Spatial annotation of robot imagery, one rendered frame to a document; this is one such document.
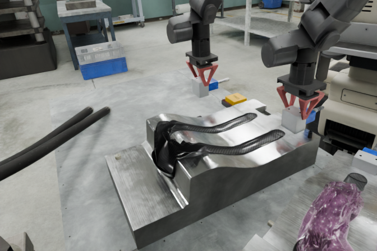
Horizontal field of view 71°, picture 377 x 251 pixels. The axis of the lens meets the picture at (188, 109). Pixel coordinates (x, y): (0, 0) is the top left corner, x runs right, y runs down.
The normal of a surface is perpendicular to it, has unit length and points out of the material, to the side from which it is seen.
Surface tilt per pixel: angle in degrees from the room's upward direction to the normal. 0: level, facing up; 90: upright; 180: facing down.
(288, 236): 8
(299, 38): 32
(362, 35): 90
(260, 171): 90
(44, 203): 0
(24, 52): 90
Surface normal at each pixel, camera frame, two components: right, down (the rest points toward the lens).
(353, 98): -0.71, 0.49
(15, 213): -0.07, -0.87
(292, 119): -0.88, 0.29
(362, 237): -0.24, -0.75
